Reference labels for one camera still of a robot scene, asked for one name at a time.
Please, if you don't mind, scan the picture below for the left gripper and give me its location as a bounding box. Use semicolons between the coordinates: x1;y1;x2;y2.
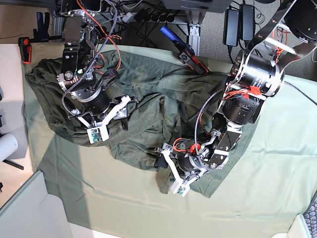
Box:
146;146;206;179

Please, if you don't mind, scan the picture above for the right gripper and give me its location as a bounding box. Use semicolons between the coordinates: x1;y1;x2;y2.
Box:
79;91;139;130

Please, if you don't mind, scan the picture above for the green long-sleeve T-shirt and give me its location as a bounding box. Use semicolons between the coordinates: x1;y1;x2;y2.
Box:
24;49;260;198

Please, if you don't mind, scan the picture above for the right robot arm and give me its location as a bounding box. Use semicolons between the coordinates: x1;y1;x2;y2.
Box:
56;0;128;129

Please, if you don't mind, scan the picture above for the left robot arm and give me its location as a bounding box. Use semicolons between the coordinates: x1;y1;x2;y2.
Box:
155;0;317;183

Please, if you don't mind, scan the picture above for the blue bar clamp centre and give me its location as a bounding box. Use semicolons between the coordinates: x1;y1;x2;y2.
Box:
160;26;209;75

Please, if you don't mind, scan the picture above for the blue bar clamp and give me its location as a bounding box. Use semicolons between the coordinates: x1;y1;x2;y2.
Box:
160;26;209;75
18;12;62;64

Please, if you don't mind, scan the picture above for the black power strip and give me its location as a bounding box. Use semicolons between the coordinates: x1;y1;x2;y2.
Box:
117;9;187;25

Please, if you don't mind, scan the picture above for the blue bar clamp left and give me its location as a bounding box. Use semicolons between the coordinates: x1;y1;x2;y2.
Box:
18;12;62;64

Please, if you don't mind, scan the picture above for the white cylinder roll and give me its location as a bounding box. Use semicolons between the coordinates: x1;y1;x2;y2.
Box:
0;133;18;162

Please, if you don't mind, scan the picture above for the light green bin left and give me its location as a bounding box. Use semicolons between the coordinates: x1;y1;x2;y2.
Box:
0;171;72;238

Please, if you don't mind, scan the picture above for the black power adapter pair left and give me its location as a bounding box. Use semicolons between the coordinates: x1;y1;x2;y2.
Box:
223;9;240;47

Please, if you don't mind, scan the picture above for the black power adapter pair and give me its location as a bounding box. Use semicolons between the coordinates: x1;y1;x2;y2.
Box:
223;9;240;47
240;4;255;41

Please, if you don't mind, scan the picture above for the black power adapter pair right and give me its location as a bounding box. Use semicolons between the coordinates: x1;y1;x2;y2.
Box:
240;4;255;41

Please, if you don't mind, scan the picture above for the patterned grey basket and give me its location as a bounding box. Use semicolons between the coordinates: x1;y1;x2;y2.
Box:
303;194;317;238

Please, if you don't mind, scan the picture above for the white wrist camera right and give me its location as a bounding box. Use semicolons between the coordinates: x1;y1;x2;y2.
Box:
76;95;132;144

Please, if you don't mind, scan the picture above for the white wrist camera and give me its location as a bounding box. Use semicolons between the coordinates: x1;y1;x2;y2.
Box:
76;95;132;144
158;143;210;197

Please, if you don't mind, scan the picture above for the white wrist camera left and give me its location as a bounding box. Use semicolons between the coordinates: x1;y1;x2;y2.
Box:
158;143;210;197

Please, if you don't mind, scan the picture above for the aluminium frame leg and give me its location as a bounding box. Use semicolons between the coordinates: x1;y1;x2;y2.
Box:
185;10;206;56

